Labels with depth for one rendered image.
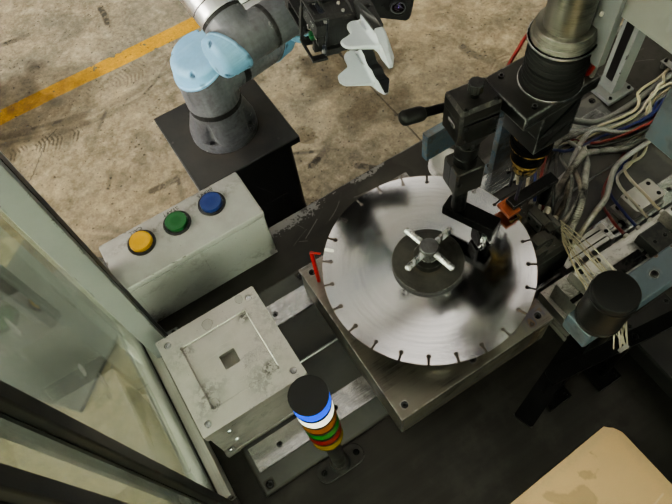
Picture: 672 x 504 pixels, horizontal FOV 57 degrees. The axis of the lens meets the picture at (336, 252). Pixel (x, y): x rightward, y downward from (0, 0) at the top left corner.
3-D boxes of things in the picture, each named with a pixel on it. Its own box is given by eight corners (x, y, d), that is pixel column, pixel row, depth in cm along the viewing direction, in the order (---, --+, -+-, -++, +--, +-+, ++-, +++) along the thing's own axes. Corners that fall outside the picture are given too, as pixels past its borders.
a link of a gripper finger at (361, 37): (357, 77, 77) (328, 41, 82) (399, 66, 78) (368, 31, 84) (357, 54, 74) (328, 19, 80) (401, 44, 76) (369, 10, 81)
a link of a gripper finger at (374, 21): (370, 52, 81) (344, 21, 86) (382, 49, 81) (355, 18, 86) (372, 18, 77) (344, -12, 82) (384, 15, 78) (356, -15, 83)
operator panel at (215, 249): (151, 326, 118) (120, 293, 104) (129, 283, 122) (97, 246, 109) (278, 252, 123) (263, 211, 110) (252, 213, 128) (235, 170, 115)
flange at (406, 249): (476, 249, 96) (477, 242, 94) (444, 307, 92) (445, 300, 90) (412, 221, 100) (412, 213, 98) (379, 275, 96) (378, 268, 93)
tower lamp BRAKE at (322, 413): (304, 430, 68) (300, 424, 65) (284, 397, 70) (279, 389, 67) (339, 408, 68) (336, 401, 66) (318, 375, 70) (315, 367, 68)
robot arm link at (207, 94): (174, 97, 132) (152, 48, 120) (224, 63, 135) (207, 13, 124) (206, 128, 127) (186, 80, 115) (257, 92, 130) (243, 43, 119)
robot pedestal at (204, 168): (201, 261, 210) (111, 113, 145) (301, 203, 218) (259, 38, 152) (257, 354, 192) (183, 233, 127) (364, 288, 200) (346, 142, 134)
